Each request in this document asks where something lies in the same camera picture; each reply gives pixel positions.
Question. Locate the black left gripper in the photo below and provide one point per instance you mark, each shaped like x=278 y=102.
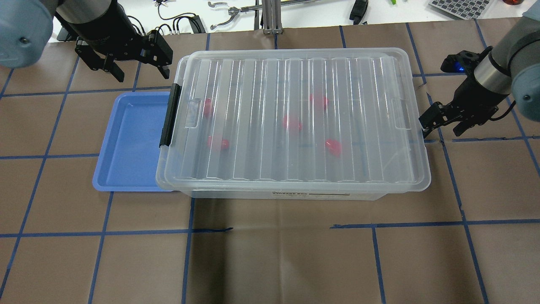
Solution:
x=110 y=30

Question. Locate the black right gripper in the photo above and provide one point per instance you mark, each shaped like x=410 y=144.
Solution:
x=471 y=91

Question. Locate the red block from tray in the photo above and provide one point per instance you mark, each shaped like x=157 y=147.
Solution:
x=218 y=143

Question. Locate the clear plastic box lid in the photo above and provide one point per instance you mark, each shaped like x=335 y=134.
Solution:
x=295 y=118

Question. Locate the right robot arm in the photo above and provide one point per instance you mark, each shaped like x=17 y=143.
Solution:
x=512 y=67

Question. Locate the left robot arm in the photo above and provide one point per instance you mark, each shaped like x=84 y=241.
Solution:
x=104 y=34

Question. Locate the clear plastic storage box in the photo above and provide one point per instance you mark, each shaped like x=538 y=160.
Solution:
x=274 y=194

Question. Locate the red block near latch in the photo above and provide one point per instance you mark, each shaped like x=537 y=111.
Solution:
x=208 y=109

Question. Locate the blue plastic tray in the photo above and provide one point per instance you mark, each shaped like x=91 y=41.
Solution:
x=130 y=150

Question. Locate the metal grabber tool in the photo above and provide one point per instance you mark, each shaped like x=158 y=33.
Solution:
x=233 y=11

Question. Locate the grey keyboard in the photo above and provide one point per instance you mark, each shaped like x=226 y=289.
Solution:
x=461 y=9

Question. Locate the red block lower right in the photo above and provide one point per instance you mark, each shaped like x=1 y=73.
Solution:
x=334 y=147

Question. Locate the red block upper right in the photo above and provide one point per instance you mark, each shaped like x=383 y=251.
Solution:
x=318 y=102

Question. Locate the black handheld device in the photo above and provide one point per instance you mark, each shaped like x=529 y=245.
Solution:
x=358 y=11

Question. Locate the red block middle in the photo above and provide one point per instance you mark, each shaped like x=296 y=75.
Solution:
x=292 y=124

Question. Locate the black box latch handle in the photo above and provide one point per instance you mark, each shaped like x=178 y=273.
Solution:
x=171 y=114

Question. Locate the aluminium frame post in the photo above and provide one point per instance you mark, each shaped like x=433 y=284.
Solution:
x=271 y=17

